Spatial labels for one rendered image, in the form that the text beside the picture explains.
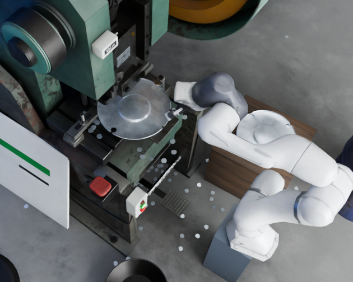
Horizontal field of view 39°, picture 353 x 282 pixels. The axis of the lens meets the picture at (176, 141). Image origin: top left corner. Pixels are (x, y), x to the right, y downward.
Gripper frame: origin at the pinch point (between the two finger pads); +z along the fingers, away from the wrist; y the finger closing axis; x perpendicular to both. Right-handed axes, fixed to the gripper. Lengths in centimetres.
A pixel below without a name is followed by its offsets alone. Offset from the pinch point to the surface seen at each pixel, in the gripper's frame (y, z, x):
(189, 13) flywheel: 28.0, -5.0, 27.2
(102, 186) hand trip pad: -31.9, 15.4, -7.2
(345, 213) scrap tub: 73, 41, -96
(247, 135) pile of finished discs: 49, 39, -31
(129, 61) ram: -2.1, -0.4, 24.3
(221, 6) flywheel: 29.3, -21.2, 21.1
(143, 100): 2.3, 17.4, 10.3
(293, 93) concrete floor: 116, 72, -35
